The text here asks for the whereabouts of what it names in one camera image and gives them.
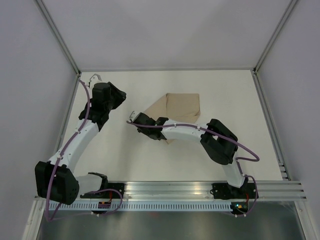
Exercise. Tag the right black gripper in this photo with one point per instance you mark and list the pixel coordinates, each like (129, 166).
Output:
(143, 131)

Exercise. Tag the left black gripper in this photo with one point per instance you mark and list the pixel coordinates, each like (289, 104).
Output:
(120, 96)

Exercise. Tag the beige cloth napkin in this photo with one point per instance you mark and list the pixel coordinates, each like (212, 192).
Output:
(180, 108)

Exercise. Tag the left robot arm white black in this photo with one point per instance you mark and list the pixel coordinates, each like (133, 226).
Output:
(55, 178)

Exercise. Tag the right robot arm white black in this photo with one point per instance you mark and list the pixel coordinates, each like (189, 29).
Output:
(217, 140)

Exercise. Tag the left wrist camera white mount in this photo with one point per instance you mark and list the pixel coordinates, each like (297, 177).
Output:
(94, 79)

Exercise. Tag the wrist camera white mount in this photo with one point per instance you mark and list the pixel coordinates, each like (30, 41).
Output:
(94, 79)
(133, 116)

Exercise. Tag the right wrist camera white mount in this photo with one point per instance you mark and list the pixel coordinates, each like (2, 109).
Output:
(133, 116)

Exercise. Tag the aluminium front rail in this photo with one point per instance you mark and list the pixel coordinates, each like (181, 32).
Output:
(183, 190)

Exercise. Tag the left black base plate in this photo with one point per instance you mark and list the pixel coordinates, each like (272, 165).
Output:
(117, 186)

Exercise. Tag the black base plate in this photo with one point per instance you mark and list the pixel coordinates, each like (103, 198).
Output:
(117, 186)
(224, 191)

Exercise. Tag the left aluminium frame post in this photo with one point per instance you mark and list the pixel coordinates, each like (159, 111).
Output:
(57, 35)

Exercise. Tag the aluminium frame post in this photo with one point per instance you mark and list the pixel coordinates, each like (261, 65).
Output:
(276, 33)
(57, 35)

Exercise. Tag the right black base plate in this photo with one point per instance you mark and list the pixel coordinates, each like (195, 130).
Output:
(224, 191)

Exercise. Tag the white slotted cable duct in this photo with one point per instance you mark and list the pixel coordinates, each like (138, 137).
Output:
(155, 206)

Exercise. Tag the right aluminium frame post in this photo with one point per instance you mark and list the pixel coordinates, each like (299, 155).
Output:
(276, 33)

